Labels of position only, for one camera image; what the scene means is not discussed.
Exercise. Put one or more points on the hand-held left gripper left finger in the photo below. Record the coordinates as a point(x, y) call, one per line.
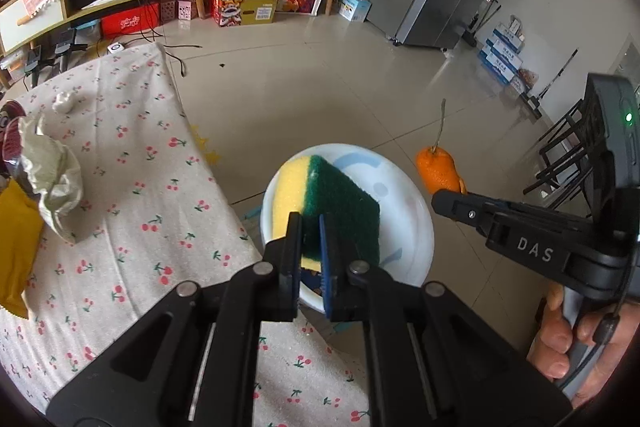
point(280, 277)

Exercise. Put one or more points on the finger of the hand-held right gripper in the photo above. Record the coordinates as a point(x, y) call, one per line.
point(465, 212)

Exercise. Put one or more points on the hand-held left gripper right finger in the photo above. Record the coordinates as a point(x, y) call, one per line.
point(326, 262)

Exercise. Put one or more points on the orange peel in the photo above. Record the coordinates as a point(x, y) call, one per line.
point(437, 169)

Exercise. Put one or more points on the green and yellow sponge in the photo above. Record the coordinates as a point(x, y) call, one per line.
point(340, 202)

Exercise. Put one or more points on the white plastic basin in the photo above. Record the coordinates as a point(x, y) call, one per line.
point(405, 237)

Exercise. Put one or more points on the pale plastic bag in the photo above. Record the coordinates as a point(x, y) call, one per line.
point(50, 172)

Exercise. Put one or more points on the yellow snack packet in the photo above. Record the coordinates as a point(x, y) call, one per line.
point(15, 247)

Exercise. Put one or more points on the small white tissue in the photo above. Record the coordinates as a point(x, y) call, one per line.
point(64, 102)

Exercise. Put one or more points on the red cartoon drink can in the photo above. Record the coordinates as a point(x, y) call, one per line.
point(9, 122)

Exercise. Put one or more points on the person's right hand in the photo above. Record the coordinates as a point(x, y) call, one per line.
point(550, 332)

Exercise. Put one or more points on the black chair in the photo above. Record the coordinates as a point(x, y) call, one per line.
point(565, 157)

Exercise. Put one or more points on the floor mop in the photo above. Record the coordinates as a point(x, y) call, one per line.
point(547, 87)

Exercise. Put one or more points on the stack of blue white boxes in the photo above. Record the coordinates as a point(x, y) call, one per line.
point(502, 54)

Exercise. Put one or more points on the cherry print tablecloth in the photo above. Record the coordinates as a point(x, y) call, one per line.
point(125, 207)

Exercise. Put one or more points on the blue and white carton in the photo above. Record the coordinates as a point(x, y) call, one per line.
point(354, 7)

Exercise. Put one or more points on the white box with red picture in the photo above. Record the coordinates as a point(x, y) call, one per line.
point(300, 2)

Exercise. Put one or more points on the lion print cardboard box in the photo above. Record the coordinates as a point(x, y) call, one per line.
point(235, 9)

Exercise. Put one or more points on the white round device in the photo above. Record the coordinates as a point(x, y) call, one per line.
point(117, 48)

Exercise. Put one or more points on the small pink patterned box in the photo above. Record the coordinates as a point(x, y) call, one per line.
point(184, 9)

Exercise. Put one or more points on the flat red box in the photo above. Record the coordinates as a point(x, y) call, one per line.
point(130, 21)

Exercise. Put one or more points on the black grey handheld device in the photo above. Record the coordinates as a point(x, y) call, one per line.
point(36, 62)
point(67, 47)

